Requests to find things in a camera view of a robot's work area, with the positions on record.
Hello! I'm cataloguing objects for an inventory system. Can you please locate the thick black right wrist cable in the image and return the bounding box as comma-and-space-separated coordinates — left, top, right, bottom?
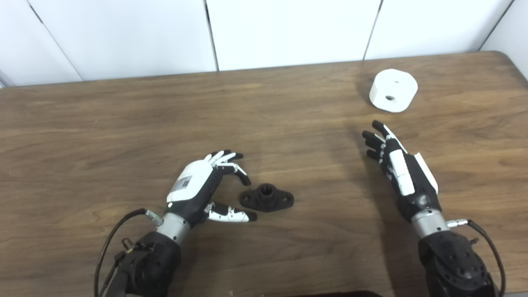
447, 219, 507, 297

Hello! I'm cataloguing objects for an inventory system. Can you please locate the round white piece with holes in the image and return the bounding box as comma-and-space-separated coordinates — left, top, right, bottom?
369, 69, 418, 113

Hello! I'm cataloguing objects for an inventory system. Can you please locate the thick black left wrist cable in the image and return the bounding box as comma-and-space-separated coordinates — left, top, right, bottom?
94, 208, 163, 297

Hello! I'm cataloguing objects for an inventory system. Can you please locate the thick black wrist cable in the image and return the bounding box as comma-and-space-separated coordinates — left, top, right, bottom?
94, 208, 163, 297
447, 219, 507, 297

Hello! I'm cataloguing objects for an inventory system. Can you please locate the black flanged holder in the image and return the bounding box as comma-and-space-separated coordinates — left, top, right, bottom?
240, 183, 295, 213

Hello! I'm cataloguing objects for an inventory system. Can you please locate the thin black wrist wire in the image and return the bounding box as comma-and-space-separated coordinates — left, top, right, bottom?
99, 238, 143, 297

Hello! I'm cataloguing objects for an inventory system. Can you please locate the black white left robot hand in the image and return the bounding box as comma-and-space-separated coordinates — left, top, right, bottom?
166, 150, 257, 227

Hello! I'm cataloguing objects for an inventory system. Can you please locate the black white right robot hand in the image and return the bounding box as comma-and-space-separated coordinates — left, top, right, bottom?
362, 120, 442, 223

